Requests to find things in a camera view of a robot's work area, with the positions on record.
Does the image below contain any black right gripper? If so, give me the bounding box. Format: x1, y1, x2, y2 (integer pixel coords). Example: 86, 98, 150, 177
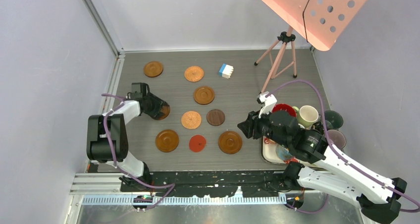
237, 106, 290, 148

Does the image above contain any brown ringed coaster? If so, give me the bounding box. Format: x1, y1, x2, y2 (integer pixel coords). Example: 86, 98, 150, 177
154, 105, 170, 120
218, 131, 243, 155
193, 86, 215, 105
143, 61, 163, 78
155, 129, 179, 153

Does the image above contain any black floral mug red inside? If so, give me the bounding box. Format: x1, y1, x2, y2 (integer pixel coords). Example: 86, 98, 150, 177
272, 104, 297, 117

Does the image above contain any dark walnut coaster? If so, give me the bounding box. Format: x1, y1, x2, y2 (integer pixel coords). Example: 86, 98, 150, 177
206, 109, 225, 126

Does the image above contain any woven rattan coaster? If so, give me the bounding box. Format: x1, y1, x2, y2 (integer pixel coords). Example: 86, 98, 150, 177
184, 66, 204, 82
181, 111, 202, 129

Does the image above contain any red apple paper coaster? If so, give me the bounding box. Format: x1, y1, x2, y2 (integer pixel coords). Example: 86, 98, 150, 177
189, 135, 207, 153

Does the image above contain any small orange cup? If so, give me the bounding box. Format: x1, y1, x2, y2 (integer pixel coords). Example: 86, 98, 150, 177
263, 137, 277, 145

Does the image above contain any blue butterfly plate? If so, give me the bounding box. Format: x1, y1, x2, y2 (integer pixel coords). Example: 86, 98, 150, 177
275, 145, 294, 163

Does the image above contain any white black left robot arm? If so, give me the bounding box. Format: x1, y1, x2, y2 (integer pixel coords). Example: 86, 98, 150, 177
86, 82, 170, 191

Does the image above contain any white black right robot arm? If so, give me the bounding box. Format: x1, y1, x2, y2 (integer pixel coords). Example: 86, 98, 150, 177
237, 111, 407, 224

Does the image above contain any white tray black rim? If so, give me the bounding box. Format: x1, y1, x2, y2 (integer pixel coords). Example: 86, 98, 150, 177
261, 137, 329, 170

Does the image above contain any blue white toy block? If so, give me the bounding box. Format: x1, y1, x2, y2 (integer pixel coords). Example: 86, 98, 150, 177
218, 63, 234, 79

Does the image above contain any cream green mug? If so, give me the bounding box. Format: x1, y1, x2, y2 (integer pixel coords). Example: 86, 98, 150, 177
292, 105, 319, 128

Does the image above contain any dark green mug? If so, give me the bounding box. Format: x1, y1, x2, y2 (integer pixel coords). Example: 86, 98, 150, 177
323, 110, 344, 130

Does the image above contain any grey purple mug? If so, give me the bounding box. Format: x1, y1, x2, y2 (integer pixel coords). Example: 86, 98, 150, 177
327, 129, 347, 150

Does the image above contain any pink music stand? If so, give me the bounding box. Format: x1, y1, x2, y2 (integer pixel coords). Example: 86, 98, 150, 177
254, 0, 367, 91

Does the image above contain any aluminium frame post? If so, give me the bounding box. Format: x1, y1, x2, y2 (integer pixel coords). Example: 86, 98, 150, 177
82, 0, 124, 58

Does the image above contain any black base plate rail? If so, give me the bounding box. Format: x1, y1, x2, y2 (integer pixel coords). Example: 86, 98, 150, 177
69, 169, 329, 213

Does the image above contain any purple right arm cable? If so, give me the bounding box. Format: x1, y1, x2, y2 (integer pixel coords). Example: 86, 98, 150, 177
265, 79, 420, 215

